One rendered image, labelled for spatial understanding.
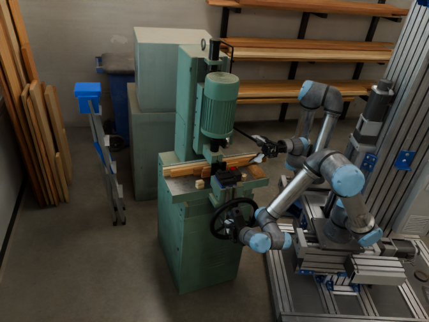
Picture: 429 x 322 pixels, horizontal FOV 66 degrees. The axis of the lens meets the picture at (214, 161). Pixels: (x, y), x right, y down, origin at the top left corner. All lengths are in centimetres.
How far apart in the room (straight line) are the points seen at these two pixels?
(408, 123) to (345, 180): 57
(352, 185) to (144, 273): 169
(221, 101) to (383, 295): 169
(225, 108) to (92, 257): 158
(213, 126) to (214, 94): 17
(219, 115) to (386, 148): 83
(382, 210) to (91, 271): 194
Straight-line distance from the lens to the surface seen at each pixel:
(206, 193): 185
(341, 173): 133
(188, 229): 199
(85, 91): 232
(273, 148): 180
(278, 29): 436
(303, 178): 146
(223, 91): 166
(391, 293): 266
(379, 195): 200
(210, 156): 189
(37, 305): 257
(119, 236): 284
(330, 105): 189
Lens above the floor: 204
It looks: 33 degrees down
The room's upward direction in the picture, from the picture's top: 7 degrees clockwise
